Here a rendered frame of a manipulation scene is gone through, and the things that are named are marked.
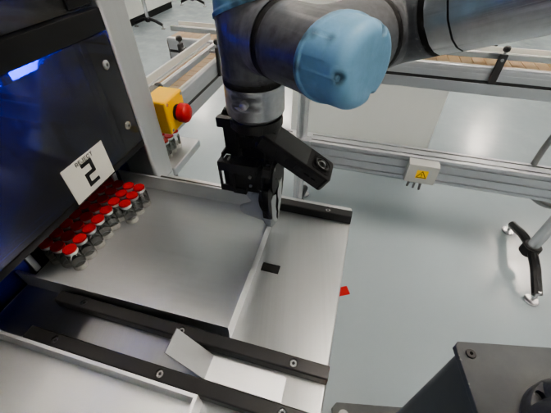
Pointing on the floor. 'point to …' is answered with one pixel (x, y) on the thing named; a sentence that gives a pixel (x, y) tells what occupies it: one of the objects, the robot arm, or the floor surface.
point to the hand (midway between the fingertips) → (274, 220)
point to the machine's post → (135, 89)
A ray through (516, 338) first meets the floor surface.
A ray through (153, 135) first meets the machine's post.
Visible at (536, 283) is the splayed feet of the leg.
